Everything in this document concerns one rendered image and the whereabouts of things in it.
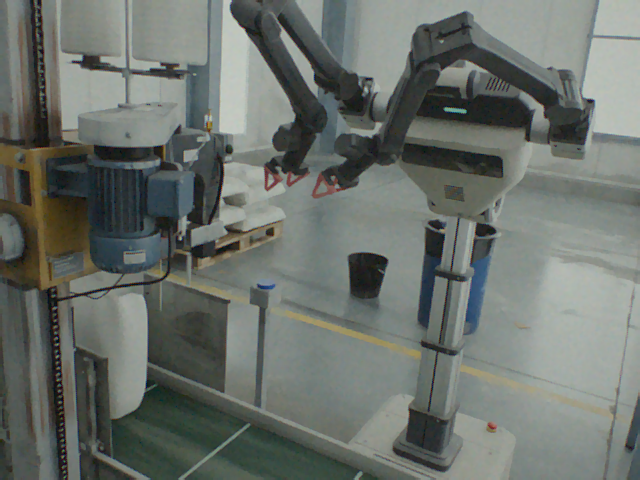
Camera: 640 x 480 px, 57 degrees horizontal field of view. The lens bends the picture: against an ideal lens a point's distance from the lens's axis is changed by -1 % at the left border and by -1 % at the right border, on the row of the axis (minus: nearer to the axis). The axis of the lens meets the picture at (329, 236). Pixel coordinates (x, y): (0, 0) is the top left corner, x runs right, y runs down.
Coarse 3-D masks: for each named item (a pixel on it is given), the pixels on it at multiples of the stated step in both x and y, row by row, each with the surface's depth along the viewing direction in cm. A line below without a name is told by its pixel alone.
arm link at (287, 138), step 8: (296, 120) 162; (320, 120) 157; (280, 128) 155; (288, 128) 155; (296, 128) 156; (304, 128) 158; (312, 128) 160; (320, 128) 159; (272, 136) 157; (280, 136) 156; (288, 136) 155; (296, 136) 157; (280, 144) 156; (288, 144) 155; (296, 144) 157
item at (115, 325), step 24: (72, 288) 186; (96, 288) 184; (120, 288) 184; (96, 312) 182; (120, 312) 182; (144, 312) 191; (96, 336) 184; (120, 336) 184; (144, 336) 193; (120, 360) 186; (144, 360) 194; (120, 384) 188; (144, 384) 197; (120, 408) 191
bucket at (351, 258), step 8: (352, 256) 422; (360, 256) 427; (368, 256) 427; (376, 256) 426; (352, 264) 405; (360, 264) 401; (368, 264) 428; (376, 264) 426; (384, 264) 420; (352, 272) 408; (360, 272) 404; (368, 272) 402; (376, 272) 403; (384, 272) 409; (352, 280) 411; (360, 280) 406; (368, 280) 405; (376, 280) 407; (352, 288) 414; (360, 288) 408; (368, 288) 408; (376, 288) 410; (360, 296) 411; (368, 296) 410; (376, 296) 414
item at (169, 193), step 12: (156, 180) 122; (168, 180) 122; (180, 180) 122; (192, 180) 131; (156, 192) 123; (168, 192) 122; (180, 192) 123; (192, 192) 131; (156, 204) 123; (168, 204) 123; (180, 204) 123; (192, 204) 132; (156, 216) 125; (168, 216) 124; (180, 216) 124
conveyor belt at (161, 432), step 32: (128, 416) 195; (160, 416) 197; (192, 416) 198; (224, 416) 200; (128, 448) 180; (160, 448) 181; (192, 448) 182; (224, 448) 183; (256, 448) 185; (288, 448) 186
